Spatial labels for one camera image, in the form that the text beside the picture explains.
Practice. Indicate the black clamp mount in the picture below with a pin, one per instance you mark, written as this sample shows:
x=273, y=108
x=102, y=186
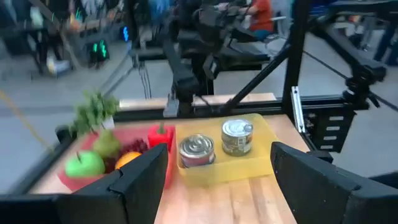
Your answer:
x=360, y=84

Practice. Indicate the silver tin can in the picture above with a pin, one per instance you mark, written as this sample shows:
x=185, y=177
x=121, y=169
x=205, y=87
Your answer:
x=196, y=151

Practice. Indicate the red plastic tray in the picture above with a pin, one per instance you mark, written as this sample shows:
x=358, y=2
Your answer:
x=71, y=183

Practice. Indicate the dark red toy grapes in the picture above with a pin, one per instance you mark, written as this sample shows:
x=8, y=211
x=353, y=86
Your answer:
x=133, y=146

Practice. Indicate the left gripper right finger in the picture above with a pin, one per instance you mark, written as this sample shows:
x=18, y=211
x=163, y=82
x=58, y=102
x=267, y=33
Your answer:
x=326, y=199

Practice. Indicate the black aluminium table frame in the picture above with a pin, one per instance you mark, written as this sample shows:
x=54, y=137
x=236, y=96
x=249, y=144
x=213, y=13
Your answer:
x=297, y=46

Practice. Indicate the black device green lights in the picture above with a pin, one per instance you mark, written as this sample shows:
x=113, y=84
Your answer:
x=99, y=51

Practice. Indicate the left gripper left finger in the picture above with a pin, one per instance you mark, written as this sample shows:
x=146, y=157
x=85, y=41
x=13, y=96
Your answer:
x=93, y=208

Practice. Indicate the person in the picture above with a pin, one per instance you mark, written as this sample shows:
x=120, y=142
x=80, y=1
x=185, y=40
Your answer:
x=261, y=15
x=46, y=40

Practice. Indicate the small artificial green plant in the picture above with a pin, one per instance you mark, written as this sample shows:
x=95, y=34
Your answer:
x=93, y=110

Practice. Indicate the red toy bell pepper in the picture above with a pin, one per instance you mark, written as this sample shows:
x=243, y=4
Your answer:
x=160, y=137

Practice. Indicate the black slotted box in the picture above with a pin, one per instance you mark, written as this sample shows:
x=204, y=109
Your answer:
x=329, y=130

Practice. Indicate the yellow plastic bin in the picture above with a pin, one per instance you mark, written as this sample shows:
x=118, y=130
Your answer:
x=230, y=168

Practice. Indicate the silver metal bracket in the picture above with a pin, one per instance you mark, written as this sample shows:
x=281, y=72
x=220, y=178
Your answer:
x=297, y=109

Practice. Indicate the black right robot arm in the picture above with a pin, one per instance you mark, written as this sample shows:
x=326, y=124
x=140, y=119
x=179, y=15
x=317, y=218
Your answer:
x=186, y=77

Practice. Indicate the bright green toy apple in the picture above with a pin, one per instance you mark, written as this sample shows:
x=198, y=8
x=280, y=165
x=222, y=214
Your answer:
x=84, y=164

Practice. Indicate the green brown toy pear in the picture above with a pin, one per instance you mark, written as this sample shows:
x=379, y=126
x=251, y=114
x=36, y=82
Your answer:
x=107, y=144

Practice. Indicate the orange toy fruit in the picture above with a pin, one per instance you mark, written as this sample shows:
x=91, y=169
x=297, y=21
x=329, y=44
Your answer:
x=127, y=158

